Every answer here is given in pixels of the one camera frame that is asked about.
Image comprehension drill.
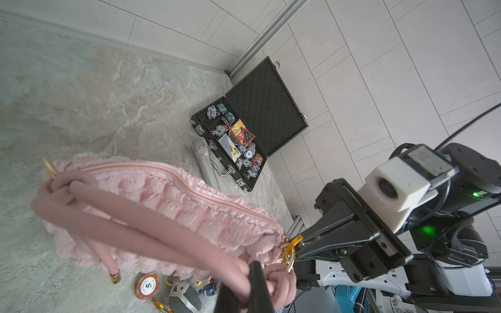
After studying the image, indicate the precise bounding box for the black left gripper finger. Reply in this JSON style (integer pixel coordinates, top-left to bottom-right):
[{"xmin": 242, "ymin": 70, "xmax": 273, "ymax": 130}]
[{"xmin": 214, "ymin": 261, "xmax": 275, "ymax": 313}]

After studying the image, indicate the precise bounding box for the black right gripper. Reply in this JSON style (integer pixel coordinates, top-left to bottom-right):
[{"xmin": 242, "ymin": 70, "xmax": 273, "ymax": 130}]
[{"xmin": 295, "ymin": 179, "xmax": 414, "ymax": 283}]

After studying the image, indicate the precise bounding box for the yellow carabiner clip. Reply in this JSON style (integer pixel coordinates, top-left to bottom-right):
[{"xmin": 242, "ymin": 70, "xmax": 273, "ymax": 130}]
[{"xmin": 280, "ymin": 235, "xmax": 304, "ymax": 273}]

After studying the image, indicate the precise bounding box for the pink fluffy handbag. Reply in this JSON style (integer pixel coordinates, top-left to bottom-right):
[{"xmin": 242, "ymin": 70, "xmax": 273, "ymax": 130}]
[{"xmin": 31, "ymin": 153, "xmax": 297, "ymax": 309}]

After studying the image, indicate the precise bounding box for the colourful keychain decoration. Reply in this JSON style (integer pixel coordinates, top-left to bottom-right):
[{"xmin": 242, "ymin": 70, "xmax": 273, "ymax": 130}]
[{"xmin": 153, "ymin": 273, "xmax": 220, "ymax": 312}]

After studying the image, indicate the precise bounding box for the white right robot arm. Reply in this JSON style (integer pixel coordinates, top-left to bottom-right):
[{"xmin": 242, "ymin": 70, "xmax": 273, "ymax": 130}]
[{"xmin": 292, "ymin": 136, "xmax": 500, "ymax": 312}]

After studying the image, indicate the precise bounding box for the black poker chip case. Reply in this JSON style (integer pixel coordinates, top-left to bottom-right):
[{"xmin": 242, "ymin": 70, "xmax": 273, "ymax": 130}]
[{"xmin": 191, "ymin": 57, "xmax": 308, "ymax": 191}]

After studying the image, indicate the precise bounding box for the silver microphone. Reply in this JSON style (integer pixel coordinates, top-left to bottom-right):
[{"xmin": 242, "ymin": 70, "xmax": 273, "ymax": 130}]
[{"xmin": 192, "ymin": 137, "xmax": 220, "ymax": 190}]

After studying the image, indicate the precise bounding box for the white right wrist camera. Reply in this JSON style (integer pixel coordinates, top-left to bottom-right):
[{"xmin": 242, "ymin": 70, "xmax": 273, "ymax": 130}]
[{"xmin": 358, "ymin": 144, "xmax": 459, "ymax": 233}]

